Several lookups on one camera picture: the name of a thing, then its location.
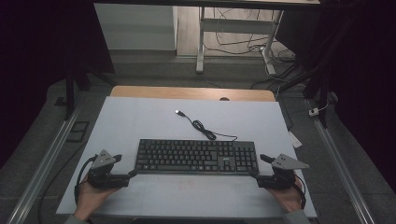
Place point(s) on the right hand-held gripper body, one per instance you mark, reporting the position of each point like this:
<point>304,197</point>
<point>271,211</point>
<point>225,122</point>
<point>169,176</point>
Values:
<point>278,180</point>

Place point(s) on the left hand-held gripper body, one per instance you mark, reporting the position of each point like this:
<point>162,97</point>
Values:
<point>106,179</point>

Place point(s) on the black keyboard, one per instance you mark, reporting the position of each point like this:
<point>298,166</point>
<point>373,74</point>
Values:
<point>186,155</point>

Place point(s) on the person's right hand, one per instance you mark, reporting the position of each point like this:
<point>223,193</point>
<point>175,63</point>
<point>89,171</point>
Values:
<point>289,199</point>

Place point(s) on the person's left hand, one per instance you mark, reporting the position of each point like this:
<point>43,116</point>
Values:
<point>90,199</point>

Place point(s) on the white paper tag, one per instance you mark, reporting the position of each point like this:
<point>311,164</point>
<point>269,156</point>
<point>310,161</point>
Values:
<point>295,141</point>

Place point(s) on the white board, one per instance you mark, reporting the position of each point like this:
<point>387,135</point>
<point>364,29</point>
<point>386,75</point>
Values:
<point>140,118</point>

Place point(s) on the small white adapter box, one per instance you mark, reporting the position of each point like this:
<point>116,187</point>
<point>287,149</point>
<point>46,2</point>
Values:
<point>313,111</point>

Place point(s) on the black stand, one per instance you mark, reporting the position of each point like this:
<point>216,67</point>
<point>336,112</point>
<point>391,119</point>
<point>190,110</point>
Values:
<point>323,93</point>
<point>70,93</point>

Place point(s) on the dark curtain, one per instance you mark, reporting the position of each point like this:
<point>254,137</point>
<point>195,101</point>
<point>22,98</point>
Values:
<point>31,46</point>
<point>367,77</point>

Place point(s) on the grey cabinet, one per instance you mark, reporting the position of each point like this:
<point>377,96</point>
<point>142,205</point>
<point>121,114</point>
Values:
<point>134,28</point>

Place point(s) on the aluminium rail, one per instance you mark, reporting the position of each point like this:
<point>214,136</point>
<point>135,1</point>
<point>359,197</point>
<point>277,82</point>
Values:
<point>40,168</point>
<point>339,165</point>

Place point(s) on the white desk frame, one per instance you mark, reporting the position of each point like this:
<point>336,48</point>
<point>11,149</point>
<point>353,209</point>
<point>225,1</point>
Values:
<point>236,25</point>

